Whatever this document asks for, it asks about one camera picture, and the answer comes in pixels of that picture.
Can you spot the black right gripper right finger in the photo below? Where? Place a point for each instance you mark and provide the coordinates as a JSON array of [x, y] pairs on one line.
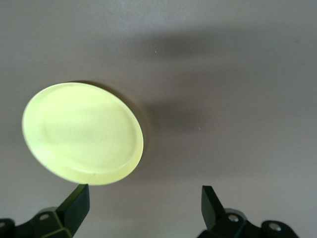
[[213, 213]]

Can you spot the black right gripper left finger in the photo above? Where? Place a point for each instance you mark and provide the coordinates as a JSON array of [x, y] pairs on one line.
[[71, 213]]

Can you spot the yellow round plate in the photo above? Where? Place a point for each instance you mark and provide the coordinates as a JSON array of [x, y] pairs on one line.
[[81, 134]]

